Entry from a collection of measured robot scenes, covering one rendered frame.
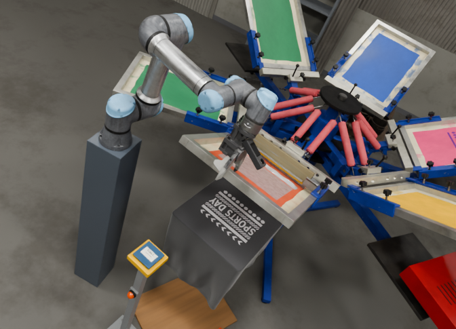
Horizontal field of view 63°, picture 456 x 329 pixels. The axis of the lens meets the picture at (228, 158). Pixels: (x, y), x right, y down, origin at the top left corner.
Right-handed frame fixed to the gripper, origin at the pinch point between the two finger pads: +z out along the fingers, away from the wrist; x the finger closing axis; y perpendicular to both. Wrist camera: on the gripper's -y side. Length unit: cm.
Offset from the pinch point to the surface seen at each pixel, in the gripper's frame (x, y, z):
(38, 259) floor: -26, 89, 147
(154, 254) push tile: -2, 11, 53
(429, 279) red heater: -79, -96, 16
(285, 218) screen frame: -10.9, -25.4, 3.9
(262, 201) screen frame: -10.9, -14.3, 4.2
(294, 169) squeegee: -70, -10, 7
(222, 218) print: -43, 3, 43
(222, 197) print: -54, 12, 39
